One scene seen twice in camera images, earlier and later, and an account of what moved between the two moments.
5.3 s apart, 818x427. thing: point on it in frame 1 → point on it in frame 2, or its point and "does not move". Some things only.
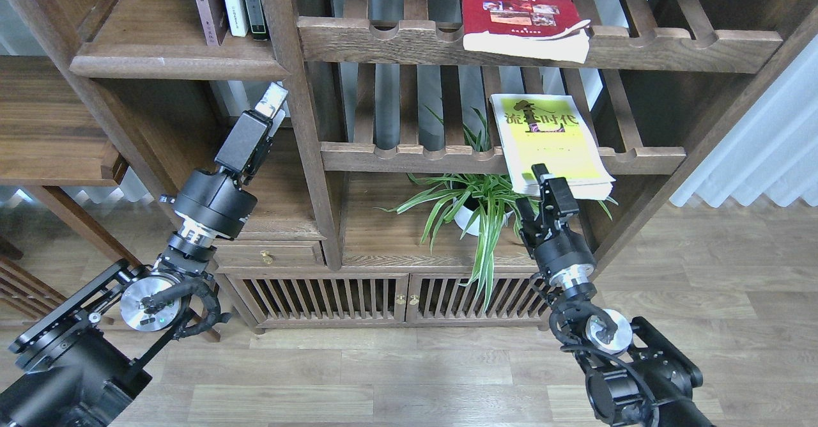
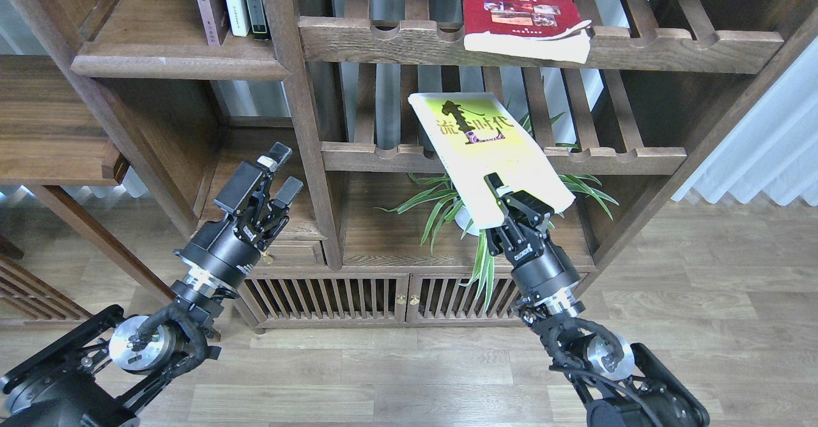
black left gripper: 215,202 → 230,250
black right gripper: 558,248 → 540,269
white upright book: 234,0 does not move
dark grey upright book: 253,2 does not move
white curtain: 772,151 does not move
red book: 530,14 does not move
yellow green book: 553,130 → 476,134
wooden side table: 54,135 does not move
